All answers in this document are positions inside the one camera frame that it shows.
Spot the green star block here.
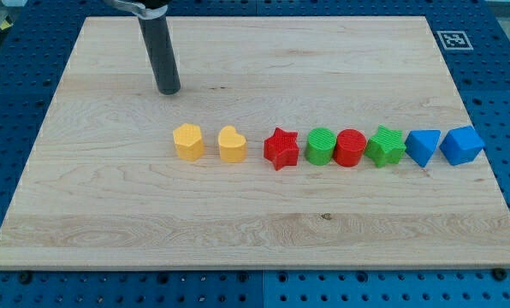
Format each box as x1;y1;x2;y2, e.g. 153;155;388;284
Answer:
365;125;406;168

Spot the blue triangle block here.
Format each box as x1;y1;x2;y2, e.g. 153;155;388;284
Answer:
405;130;441;168

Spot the yellow pentagon block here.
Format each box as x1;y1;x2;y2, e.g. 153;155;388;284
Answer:
173;123;205;162

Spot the green cylinder block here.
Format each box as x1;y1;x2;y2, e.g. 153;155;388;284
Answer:
305;127;336;166

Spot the white fiducial marker tag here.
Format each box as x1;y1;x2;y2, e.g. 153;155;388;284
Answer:
436;30;473;50

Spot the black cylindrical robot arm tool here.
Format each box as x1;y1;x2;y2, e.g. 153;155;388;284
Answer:
139;0;181;95

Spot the red cylinder block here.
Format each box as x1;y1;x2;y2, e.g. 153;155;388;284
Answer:
333;128;367;167

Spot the red star block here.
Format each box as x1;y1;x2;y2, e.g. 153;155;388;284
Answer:
264;127;299;171

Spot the silver clamp on tool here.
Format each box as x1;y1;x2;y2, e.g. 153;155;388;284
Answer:
103;0;168;20

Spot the yellow heart block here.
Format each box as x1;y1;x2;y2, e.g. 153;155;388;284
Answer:
217;126;247;163

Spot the blue cube block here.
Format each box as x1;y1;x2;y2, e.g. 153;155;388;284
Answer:
439;126;485;166

